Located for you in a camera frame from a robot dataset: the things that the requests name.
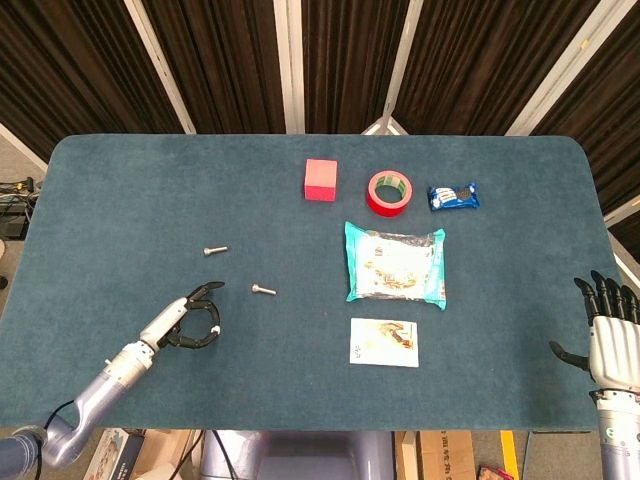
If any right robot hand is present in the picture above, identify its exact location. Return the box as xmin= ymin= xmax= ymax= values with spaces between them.
xmin=548 ymin=269 xmax=640 ymax=389

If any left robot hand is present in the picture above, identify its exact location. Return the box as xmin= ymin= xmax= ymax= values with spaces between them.
xmin=138 ymin=281 xmax=226 ymax=354

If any plain brown cardboard box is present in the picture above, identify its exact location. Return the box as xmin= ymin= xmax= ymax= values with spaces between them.
xmin=132 ymin=428 xmax=201 ymax=480

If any white blue printed box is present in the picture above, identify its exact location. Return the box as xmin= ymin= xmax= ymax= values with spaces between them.
xmin=82 ymin=428 xmax=147 ymax=480

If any teal felt table cover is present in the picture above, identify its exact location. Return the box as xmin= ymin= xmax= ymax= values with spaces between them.
xmin=0 ymin=133 xmax=632 ymax=434

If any grey blue robot torso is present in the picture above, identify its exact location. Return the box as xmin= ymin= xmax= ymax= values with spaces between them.
xmin=199 ymin=429 xmax=396 ymax=480

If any brown cardboard box with print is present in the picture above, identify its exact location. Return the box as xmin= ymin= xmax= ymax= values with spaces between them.
xmin=418 ymin=430 xmax=476 ymax=480

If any pink red foam cube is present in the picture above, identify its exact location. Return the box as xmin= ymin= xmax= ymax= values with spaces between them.
xmin=303 ymin=158 xmax=339 ymax=202

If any white printed card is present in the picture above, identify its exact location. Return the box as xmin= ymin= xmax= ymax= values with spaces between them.
xmin=348 ymin=317 xmax=419 ymax=369

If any blue cookie packet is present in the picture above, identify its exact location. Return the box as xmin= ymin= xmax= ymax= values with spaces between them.
xmin=426 ymin=181 xmax=482 ymax=213

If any light wooden plank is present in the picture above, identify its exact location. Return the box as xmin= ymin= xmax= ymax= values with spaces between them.
xmin=394 ymin=430 xmax=420 ymax=480

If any teal white snack bag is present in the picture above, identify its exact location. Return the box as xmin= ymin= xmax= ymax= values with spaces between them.
xmin=343 ymin=221 xmax=448 ymax=310

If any red tape roll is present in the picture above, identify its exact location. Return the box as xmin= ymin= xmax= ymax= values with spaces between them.
xmin=365 ymin=169 xmax=414 ymax=219

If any dark brown pleated curtain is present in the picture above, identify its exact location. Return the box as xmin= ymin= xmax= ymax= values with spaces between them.
xmin=0 ymin=0 xmax=640 ymax=246

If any white frame post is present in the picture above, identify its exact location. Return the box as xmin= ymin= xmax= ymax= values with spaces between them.
xmin=602 ymin=197 xmax=640 ymax=284
xmin=123 ymin=0 xmax=197 ymax=135
xmin=0 ymin=122 xmax=50 ymax=172
xmin=359 ymin=0 xmax=425 ymax=137
xmin=273 ymin=0 xmax=306 ymax=135
xmin=504 ymin=0 xmax=615 ymax=137

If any black cable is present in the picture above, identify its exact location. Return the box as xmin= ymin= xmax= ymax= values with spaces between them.
xmin=212 ymin=429 xmax=239 ymax=480

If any black equipment with cables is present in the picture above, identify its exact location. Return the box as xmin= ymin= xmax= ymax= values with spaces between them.
xmin=0 ymin=177 xmax=39 ymax=239

